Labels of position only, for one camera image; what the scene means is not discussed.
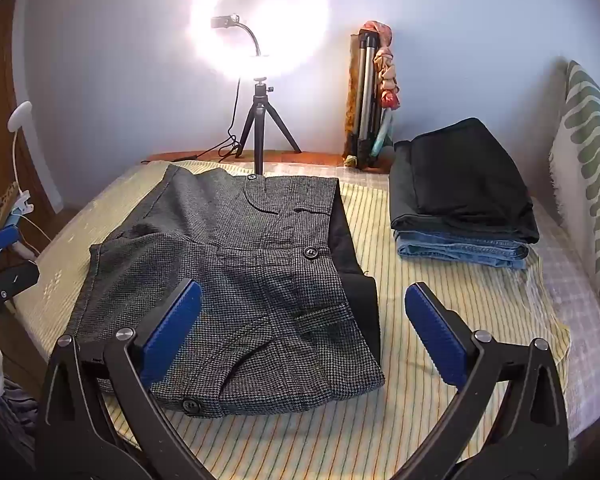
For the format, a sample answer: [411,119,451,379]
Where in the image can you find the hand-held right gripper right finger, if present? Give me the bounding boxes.
[392,282,571,480]

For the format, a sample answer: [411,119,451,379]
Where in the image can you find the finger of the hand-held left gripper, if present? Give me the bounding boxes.
[0,261,41,311]
[0,227,22,262]

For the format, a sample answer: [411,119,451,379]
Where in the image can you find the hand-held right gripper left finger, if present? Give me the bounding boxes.
[34,279,216,480]

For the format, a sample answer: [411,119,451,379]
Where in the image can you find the grey houndstooth pants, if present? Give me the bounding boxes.
[62,164,386,418]

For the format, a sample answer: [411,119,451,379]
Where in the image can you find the folded black pants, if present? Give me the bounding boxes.
[389,117,541,246]

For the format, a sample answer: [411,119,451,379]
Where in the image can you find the leopard print cloth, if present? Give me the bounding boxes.
[0,180,21,233]

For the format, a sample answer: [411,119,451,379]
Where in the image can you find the folded blue jeans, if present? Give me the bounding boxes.
[395,230,531,270]

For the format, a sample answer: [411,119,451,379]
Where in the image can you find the dark striped cloth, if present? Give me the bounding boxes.
[0,377,38,453]

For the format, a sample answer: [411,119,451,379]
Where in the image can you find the white clip lamp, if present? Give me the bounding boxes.
[7,101,51,261]

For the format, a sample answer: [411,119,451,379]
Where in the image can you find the pale checked bed sheet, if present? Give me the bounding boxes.
[530,195,600,441]

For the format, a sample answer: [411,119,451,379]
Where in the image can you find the green patterned white pillow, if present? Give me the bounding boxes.
[549,60,600,331]

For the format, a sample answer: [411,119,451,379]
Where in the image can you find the small black tripod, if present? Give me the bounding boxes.
[237,76,303,176]

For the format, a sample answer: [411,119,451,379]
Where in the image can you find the brown furry board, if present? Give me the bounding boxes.
[342,32,361,158]

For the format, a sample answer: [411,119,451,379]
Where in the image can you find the folded silver tripod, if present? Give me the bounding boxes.
[352,30,386,168]

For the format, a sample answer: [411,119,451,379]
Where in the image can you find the colourful knotted scarf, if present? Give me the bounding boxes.
[362,20,401,166]

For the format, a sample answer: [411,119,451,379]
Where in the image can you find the black phone clamp gooseneck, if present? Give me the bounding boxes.
[210,12,263,58]

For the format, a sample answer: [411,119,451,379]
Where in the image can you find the white ring light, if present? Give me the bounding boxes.
[189,0,331,81]

